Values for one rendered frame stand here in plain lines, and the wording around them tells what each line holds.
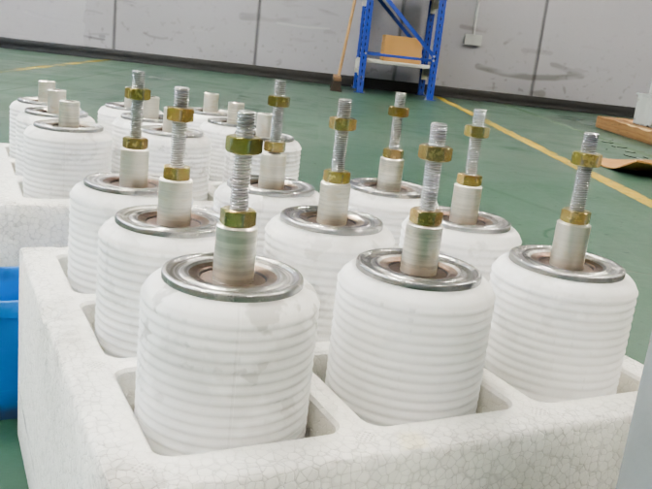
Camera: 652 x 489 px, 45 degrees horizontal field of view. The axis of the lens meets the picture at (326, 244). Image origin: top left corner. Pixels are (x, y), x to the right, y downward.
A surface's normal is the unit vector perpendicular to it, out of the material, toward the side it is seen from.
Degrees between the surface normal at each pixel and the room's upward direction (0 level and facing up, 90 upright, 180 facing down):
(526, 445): 90
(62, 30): 90
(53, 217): 90
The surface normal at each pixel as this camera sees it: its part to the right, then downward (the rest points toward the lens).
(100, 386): 0.11, -0.96
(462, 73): 0.01, 0.25
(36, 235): 0.42, 0.28
